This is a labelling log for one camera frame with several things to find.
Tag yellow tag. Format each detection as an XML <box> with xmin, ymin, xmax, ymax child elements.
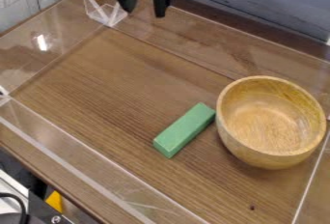
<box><xmin>46</xmin><ymin>191</ymin><xmax>63</xmax><ymax>212</ymax></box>

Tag clear acrylic tray wall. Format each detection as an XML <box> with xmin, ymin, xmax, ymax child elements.
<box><xmin>0</xmin><ymin>85</ymin><xmax>210</xmax><ymax>224</ymax></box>

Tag brown wooden bowl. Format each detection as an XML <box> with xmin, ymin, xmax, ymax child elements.
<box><xmin>215</xmin><ymin>75</ymin><xmax>326</xmax><ymax>170</ymax></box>

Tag clear acrylic corner bracket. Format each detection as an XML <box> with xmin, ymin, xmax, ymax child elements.
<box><xmin>84</xmin><ymin>0</ymin><xmax>129</xmax><ymax>27</ymax></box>

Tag green rectangular block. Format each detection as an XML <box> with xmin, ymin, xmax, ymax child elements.
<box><xmin>154</xmin><ymin>102</ymin><xmax>215</xmax><ymax>158</ymax></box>

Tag black cable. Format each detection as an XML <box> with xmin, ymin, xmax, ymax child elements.
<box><xmin>0</xmin><ymin>192</ymin><xmax>31</xmax><ymax>224</ymax></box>

